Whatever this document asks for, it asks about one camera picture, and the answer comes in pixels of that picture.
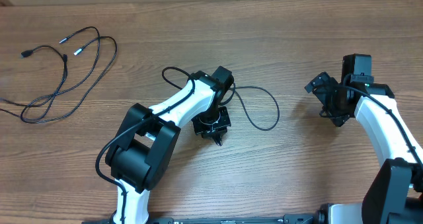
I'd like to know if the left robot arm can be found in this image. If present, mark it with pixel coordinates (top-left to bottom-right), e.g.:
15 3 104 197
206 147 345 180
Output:
98 67 234 223

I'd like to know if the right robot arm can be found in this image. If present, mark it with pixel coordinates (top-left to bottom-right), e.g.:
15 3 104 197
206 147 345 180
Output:
305 54 422 224

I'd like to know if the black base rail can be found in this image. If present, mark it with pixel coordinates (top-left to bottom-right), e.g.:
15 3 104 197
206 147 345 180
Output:
82 213 320 224

